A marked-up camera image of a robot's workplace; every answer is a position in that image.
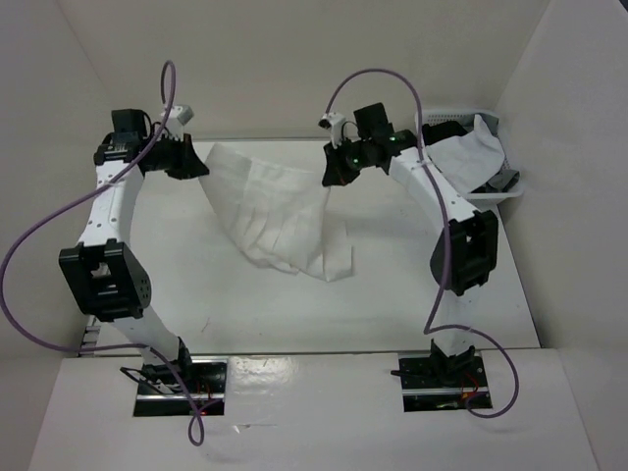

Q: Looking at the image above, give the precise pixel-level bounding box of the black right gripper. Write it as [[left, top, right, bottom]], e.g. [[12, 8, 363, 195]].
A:
[[324, 134, 372, 186]]

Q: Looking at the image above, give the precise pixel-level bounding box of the white pleated skirt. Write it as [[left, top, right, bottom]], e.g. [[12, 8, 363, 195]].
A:
[[199, 143, 353, 282]]

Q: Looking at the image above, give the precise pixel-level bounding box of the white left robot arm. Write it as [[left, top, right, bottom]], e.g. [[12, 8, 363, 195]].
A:
[[59, 105, 209, 393]]

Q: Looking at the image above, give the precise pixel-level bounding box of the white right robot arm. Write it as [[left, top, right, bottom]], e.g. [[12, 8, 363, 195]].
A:
[[199, 103, 498, 386]]

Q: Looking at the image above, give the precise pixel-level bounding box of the black garment in basket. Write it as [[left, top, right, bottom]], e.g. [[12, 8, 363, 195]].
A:
[[421, 121, 468, 145]]

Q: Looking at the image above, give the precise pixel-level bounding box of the white plastic basket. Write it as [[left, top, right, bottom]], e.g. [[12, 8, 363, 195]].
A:
[[414, 108, 523, 204]]

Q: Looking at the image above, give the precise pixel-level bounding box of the white garment in basket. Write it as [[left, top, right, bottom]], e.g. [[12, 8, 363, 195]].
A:
[[426, 113, 505, 193]]

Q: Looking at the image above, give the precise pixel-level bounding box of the grey garment in basket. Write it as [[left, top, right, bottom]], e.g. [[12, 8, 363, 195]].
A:
[[474, 113, 520, 194]]

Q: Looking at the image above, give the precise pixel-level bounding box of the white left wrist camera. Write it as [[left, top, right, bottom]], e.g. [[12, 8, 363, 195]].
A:
[[160, 105, 194, 141]]

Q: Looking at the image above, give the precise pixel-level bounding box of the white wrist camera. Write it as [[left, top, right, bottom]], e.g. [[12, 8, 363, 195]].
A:
[[318, 112, 346, 149], [160, 105, 194, 141]]

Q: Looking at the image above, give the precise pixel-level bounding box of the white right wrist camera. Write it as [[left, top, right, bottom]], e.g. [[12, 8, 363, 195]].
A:
[[318, 112, 346, 149]]

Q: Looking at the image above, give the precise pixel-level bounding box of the aluminium table edge rail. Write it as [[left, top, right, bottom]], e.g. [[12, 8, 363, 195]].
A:
[[78, 316, 101, 357]]

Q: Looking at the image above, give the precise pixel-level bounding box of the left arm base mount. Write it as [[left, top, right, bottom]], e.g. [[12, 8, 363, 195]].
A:
[[117, 355, 231, 417]]

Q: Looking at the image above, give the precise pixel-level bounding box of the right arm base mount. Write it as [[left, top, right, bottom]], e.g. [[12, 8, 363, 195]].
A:
[[390, 341, 493, 412]]

